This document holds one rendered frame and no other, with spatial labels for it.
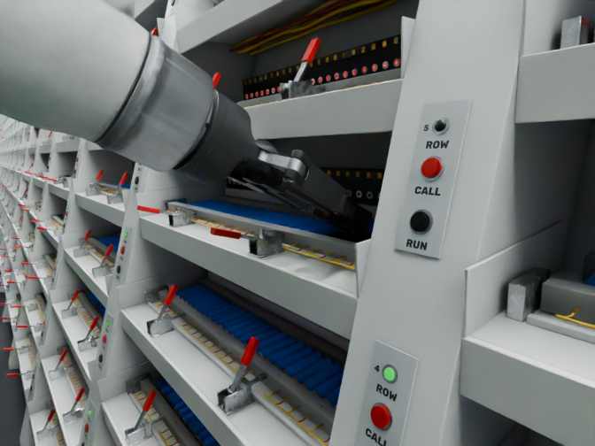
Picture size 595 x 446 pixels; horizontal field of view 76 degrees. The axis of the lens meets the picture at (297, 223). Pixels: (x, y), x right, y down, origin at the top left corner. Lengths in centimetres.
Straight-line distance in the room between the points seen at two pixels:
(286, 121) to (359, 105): 12
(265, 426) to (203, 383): 13
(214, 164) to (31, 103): 12
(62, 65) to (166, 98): 6
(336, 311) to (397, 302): 7
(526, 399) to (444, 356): 5
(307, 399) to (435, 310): 24
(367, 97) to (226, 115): 15
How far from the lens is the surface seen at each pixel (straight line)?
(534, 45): 34
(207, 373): 61
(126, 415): 91
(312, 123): 45
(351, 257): 42
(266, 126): 52
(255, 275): 47
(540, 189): 38
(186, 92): 29
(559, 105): 31
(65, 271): 158
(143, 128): 28
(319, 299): 38
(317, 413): 49
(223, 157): 31
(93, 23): 27
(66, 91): 27
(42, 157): 293
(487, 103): 32
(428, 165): 32
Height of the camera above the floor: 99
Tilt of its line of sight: level
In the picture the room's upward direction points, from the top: 12 degrees clockwise
